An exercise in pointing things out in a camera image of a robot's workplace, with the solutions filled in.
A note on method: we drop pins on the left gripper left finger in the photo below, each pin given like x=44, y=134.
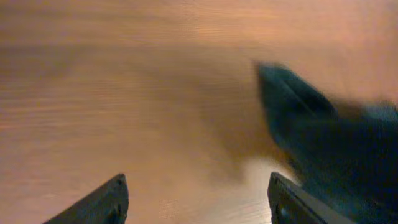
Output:
x=108, y=204

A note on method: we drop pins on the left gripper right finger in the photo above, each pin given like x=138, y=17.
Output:
x=290, y=204

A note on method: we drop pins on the black t-shirt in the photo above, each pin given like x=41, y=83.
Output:
x=345, y=156

